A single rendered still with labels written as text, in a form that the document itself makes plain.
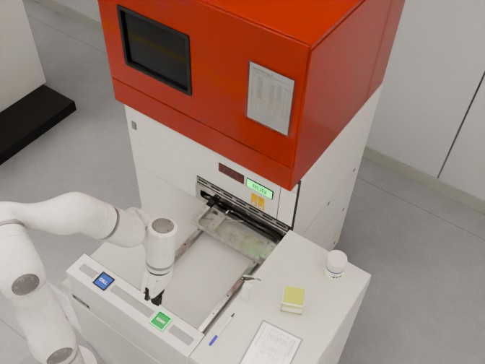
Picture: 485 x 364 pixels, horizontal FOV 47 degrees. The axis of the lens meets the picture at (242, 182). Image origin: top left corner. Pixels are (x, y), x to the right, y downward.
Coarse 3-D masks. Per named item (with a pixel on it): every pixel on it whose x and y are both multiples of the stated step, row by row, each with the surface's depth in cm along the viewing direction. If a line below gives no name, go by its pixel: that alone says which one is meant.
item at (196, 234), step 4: (212, 212) 229; (216, 212) 229; (196, 232) 222; (200, 232) 223; (192, 236) 220; (196, 236) 221; (188, 240) 219; (192, 240) 220; (184, 244) 218; (188, 244) 218; (180, 248) 216; (184, 248) 217; (176, 252) 215; (180, 252) 215; (184, 252) 218; (176, 256) 214; (180, 256) 217; (176, 260) 215; (144, 292) 204
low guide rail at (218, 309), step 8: (256, 264) 213; (248, 272) 210; (240, 280) 208; (232, 288) 205; (224, 296) 203; (232, 296) 206; (224, 304) 202; (216, 312) 199; (208, 320) 197; (200, 328) 194; (208, 328) 198
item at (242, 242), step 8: (208, 216) 224; (216, 216) 224; (192, 224) 224; (200, 224) 221; (208, 224) 221; (224, 224) 221; (208, 232) 220; (216, 232) 219; (224, 232) 219; (232, 232) 219; (240, 232) 219; (224, 240) 217; (232, 240) 216; (240, 240) 216; (248, 240) 216; (256, 240) 216; (240, 248) 214; (248, 248) 214; (256, 248) 214; (264, 248) 214; (248, 256) 214; (256, 256) 212
